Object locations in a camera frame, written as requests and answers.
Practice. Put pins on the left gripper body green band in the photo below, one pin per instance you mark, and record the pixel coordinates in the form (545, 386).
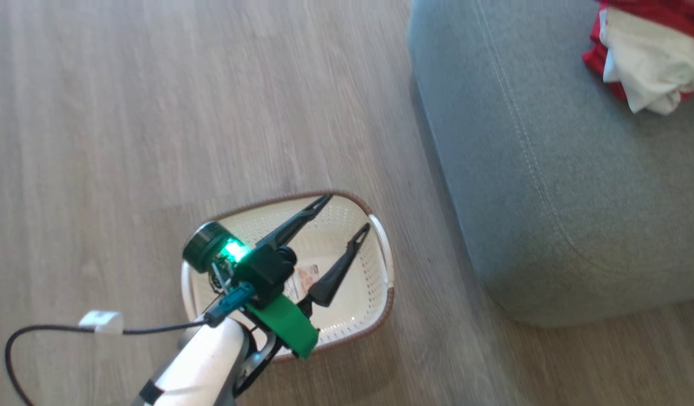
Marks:
(265, 270)

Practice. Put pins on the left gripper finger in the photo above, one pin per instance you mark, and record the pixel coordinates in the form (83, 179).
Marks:
(293, 228)
(338, 273)

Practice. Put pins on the red shirt with green print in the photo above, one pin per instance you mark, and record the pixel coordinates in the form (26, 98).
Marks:
(595, 56)

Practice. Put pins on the white garment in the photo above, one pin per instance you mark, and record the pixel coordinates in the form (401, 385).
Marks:
(645, 62)

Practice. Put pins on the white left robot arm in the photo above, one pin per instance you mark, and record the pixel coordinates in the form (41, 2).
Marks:
(206, 363)

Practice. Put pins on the white laundry basket brown rim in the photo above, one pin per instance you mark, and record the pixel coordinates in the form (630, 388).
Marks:
(361, 293)

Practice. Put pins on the paper label inside basket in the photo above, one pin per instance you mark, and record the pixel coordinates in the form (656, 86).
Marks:
(305, 279)

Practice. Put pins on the grey fabric sofa seat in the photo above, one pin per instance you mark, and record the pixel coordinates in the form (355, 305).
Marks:
(549, 169)

